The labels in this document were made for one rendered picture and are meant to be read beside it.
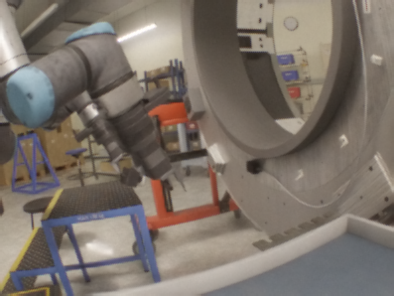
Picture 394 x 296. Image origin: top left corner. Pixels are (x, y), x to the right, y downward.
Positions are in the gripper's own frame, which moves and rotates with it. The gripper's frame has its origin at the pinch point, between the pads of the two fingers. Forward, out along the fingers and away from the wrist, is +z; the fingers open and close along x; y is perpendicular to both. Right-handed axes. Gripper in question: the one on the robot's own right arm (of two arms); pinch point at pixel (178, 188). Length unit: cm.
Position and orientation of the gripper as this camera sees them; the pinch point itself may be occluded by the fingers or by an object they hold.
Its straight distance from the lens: 61.3
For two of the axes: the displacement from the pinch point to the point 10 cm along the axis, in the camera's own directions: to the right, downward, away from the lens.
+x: 6.1, 1.3, -7.9
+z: 3.8, 8.2, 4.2
